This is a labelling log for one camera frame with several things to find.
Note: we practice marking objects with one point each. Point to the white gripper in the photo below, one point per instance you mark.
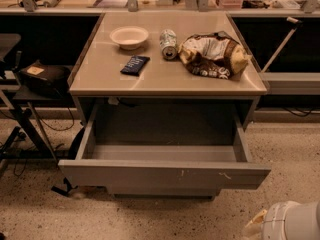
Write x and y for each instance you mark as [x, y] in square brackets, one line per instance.
[274, 222]

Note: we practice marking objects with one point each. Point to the grey top drawer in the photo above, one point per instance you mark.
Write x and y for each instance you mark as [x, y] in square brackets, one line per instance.
[176, 145]

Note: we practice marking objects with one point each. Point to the grey drawer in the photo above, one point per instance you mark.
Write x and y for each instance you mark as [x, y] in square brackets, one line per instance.
[163, 191]
[176, 145]

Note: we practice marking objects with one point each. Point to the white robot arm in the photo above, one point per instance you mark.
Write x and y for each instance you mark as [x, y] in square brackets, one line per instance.
[285, 221]

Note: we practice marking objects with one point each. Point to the grey bottom drawer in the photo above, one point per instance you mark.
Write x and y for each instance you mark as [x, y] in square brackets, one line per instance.
[163, 191]

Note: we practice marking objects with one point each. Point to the grey drawer cabinet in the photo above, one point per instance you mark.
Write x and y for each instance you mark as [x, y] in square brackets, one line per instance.
[99, 79]

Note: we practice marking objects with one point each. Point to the brown chip bag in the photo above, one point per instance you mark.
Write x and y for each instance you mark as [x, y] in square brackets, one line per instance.
[214, 55]

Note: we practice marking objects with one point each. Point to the black backpack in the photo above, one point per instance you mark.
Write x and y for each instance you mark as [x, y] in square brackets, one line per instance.
[68, 179]

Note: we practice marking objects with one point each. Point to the dark blue snack packet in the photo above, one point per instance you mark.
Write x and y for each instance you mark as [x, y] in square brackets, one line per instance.
[135, 65]

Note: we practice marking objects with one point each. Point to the green soda can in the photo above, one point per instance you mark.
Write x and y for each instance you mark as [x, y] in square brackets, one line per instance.
[168, 44]

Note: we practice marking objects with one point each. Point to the white bowl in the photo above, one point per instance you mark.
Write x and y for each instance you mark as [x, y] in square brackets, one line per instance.
[130, 37]

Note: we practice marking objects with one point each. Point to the black bag on stand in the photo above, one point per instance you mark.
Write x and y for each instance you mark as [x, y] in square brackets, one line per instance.
[46, 80]

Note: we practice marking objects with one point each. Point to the black folding stand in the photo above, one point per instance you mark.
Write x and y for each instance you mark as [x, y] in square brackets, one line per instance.
[30, 124]

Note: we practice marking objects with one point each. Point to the white cane with handle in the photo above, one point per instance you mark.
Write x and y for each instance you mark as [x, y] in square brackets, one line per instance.
[295, 25]

